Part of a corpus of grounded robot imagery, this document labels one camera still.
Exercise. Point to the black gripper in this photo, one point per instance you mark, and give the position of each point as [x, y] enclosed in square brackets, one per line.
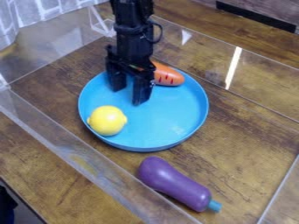
[128, 57]

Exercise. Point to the orange toy carrot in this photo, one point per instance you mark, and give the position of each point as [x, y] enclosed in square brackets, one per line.
[165, 76]

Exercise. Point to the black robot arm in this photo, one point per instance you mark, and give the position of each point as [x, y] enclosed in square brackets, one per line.
[132, 12]

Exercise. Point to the yellow toy lemon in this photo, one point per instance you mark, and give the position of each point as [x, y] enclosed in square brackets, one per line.
[107, 120]

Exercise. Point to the blue round plate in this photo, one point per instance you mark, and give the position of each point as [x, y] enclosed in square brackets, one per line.
[157, 124]

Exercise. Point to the purple toy eggplant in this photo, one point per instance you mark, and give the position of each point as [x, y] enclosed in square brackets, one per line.
[163, 178]

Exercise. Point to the black baseboard strip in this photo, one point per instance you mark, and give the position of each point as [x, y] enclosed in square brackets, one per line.
[265, 20]

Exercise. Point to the white patterned curtain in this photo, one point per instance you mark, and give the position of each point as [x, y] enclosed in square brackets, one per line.
[18, 13]

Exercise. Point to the clear acrylic enclosure wall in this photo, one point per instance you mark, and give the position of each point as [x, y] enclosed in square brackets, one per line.
[78, 181]

